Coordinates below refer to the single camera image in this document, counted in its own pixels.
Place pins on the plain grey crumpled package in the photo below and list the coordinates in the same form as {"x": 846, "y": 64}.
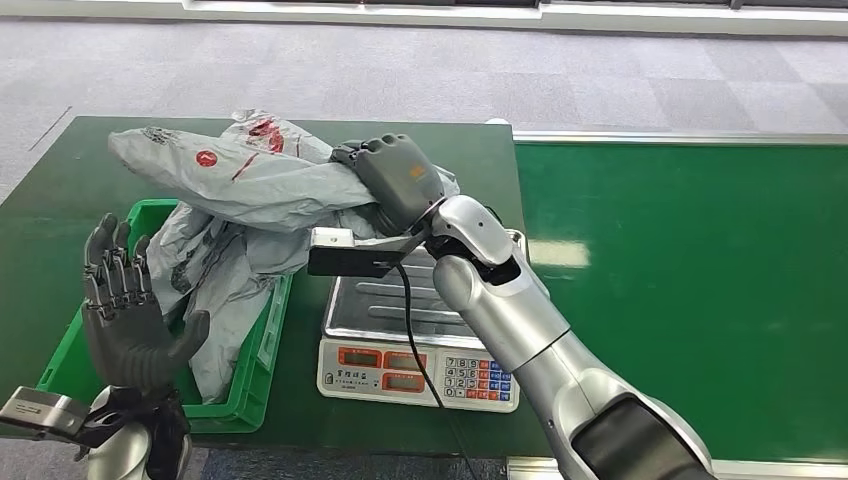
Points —
{"x": 225, "y": 291}

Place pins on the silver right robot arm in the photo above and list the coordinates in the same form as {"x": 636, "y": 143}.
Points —
{"x": 503, "y": 311}

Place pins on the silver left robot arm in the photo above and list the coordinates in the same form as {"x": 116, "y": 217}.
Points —
{"x": 132, "y": 450}

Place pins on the grey package with red print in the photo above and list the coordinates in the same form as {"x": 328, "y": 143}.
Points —
{"x": 265, "y": 185}

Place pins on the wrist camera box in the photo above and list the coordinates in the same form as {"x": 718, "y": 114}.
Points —
{"x": 40, "y": 411}
{"x": 344, "y": 258}

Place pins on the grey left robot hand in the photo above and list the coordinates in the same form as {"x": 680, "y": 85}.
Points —
{"x": 126, "y": 338}

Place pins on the green conveyor belt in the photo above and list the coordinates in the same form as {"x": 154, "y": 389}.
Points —
{"x": 662, "y": 265}

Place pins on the electronic scale with steel tray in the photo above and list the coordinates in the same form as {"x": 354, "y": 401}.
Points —
{"x": 371, "y": 378}

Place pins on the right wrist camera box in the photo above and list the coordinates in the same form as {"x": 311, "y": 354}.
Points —
{"x": 344, "y": 258}

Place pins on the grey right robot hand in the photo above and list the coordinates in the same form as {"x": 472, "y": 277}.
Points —
{"x": 397, "y": 179}

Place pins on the small white cap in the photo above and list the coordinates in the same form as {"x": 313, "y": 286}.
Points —
{"x": 497, "y": 121}

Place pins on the green plastic bin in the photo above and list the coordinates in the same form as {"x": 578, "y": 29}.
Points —
{"x": 245, "y": 411}

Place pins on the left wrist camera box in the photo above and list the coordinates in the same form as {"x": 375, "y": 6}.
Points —
{"x": 40, "y": 411}

